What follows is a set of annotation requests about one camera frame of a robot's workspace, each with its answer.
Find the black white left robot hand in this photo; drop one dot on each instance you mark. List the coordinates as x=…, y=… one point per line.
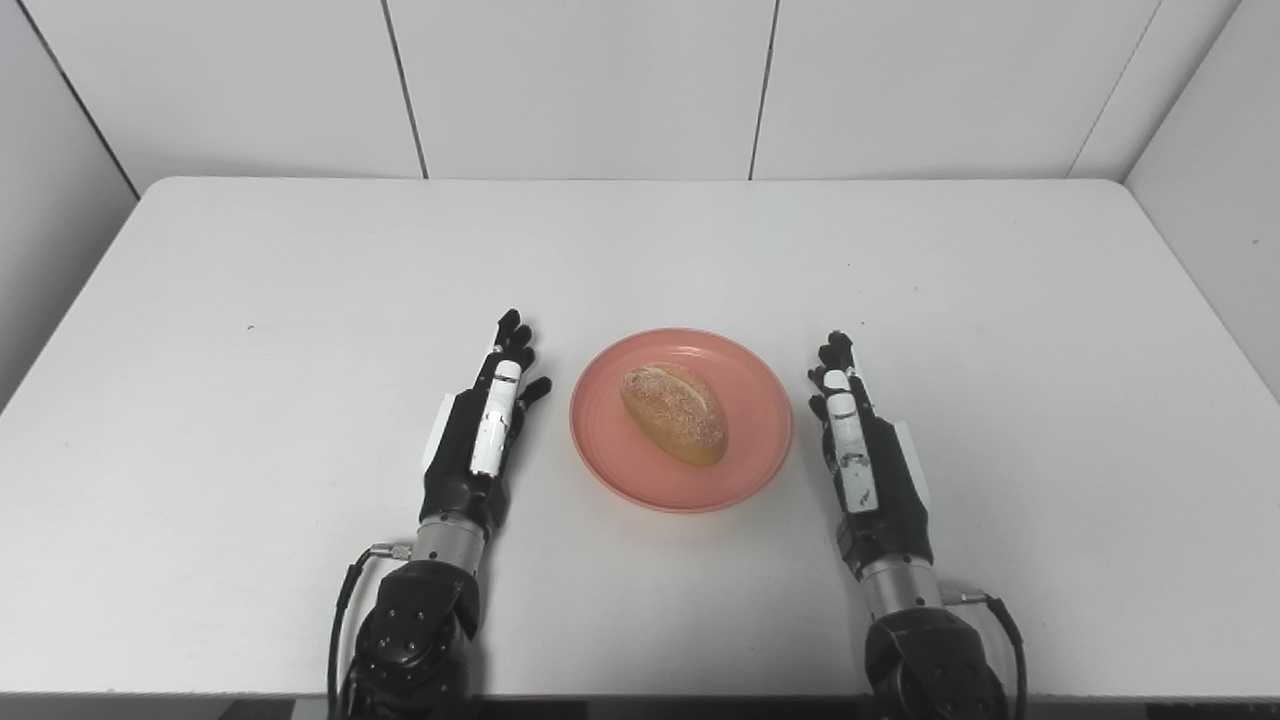
x=455, y=470

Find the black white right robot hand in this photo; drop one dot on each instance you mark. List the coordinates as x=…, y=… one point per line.
x=895, y=500

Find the pink round plate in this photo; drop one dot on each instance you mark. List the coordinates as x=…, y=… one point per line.
x=755, y=440

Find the crusty bread roll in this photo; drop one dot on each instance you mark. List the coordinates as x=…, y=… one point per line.
x=675, y=410

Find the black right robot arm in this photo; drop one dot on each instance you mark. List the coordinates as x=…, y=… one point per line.
x=930, y=660

